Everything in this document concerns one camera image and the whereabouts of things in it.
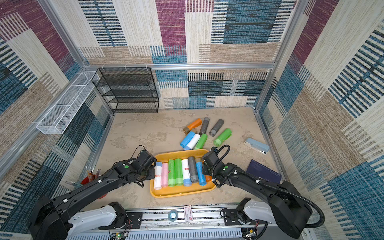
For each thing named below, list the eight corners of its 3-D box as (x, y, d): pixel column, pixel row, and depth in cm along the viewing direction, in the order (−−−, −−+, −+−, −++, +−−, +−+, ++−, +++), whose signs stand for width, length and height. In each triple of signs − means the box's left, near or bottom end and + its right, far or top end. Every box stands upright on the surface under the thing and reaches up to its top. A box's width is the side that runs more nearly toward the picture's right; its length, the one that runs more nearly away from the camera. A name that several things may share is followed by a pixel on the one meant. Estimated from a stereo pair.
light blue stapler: (243, 144, 103) (245, 140, 99) (247, 139, 105) (249, 135, 102) (265, 156, 97) (267, 153, 93) (268, 150, 99) (271, 146, 96)
